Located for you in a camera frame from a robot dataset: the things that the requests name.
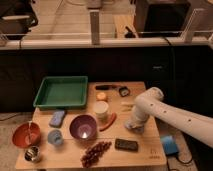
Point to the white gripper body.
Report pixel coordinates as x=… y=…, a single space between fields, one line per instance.
x=137 y=127

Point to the light blue towel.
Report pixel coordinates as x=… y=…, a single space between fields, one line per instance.
x=127 y=126

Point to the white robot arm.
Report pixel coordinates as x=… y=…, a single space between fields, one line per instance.
x=150 y=103

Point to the purple bowl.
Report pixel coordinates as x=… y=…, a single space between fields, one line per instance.
x=83 y=127

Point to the spoon in red bowl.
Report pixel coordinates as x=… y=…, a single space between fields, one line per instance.
x=29 y=130

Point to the red bowl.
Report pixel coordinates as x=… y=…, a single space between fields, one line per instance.
x=20 y=137

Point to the pale green banana toy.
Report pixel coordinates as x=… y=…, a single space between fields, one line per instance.
x=126 y=106

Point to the red orange spatula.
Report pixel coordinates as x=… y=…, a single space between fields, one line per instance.
x=109 y=123

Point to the black rectangular remote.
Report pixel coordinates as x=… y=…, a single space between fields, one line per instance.
x=123 y=144

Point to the white cylindrical cup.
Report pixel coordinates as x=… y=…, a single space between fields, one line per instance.
x=100 y=108

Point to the blue box on floor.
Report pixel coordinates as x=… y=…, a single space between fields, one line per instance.
x=169 y=145

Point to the orange round fruit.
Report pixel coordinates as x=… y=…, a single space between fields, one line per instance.
x=101 y=96

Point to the wooden table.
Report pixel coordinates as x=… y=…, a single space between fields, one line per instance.
x=68 y=156

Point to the bunch of dark grapes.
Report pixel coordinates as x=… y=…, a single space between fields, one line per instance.
x=93 y=153

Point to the blue sponge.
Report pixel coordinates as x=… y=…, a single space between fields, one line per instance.
x=57 y=119

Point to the blue plastic cup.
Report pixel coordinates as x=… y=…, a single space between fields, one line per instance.
x=55 y=137

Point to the green plastic tray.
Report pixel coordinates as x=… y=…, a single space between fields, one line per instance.
x=62 y=92

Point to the small metal pot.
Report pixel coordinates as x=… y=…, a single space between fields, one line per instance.
x=32 y=154

